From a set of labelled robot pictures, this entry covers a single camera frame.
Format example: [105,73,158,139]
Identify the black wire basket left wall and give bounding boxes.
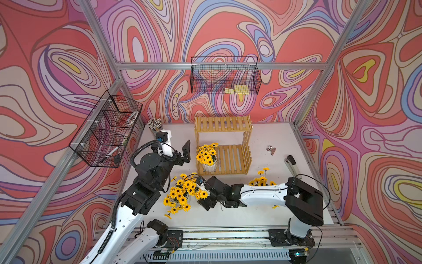
[69,91,142,168]

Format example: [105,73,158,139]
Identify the yellow sticky notes pad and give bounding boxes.
[224,84,251,95]

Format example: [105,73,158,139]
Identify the wooden two-tier shelf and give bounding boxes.
[195,116,253,176]

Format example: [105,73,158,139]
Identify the silver metal bulldog clip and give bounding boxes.
[267,145,276,156]

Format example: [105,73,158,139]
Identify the black wire basket wall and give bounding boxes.
[69,91,142,168]
[190,55,262,95]

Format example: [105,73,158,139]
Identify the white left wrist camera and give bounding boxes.
[156,130,175,157]

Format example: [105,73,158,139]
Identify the white marker in basket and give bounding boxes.
[100,146,119,163]

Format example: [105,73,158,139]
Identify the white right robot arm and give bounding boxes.
[194,176,324,247]

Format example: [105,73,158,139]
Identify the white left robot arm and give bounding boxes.
[82,140,191,264]

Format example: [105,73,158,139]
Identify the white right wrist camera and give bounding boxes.
[195,176,207,191]

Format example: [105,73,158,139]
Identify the grey stapler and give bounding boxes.
[284,155,302,179]

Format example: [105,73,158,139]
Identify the sunflower pot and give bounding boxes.
[241,168,284,209]
[163,173,191,220]
[196,143,219,172]
[180,173,210,200]

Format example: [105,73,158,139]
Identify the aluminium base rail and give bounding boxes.
[88,224,363,264]

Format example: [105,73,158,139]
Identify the cup of pencils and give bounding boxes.
[147,118,163,133]

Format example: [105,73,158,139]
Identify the black wire basket back wall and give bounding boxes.
[190,55,262,95]

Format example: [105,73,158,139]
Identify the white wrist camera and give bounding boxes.
[195,176,207,191]
[156,130,175,157]

